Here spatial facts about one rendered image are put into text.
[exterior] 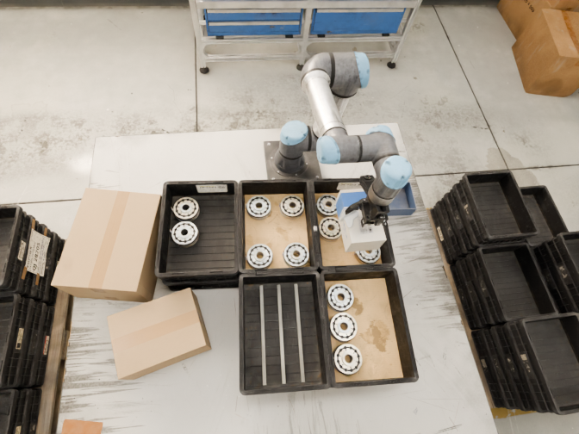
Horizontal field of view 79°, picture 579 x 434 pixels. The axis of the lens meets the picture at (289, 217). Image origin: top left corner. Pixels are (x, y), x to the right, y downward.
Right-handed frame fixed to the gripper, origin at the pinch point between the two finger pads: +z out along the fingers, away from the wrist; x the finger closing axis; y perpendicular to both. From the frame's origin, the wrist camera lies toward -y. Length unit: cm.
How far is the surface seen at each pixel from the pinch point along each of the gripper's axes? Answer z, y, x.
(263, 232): 28.1, -8.8, -32.7
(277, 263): 28.0, 4.9, -28.0
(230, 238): 28, -7, -46
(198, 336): 25, 30, -59
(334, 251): 27.9, 2.1, -3.9
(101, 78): 113, -189, -146
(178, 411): 41, 53, -69
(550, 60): 81, -161, 220
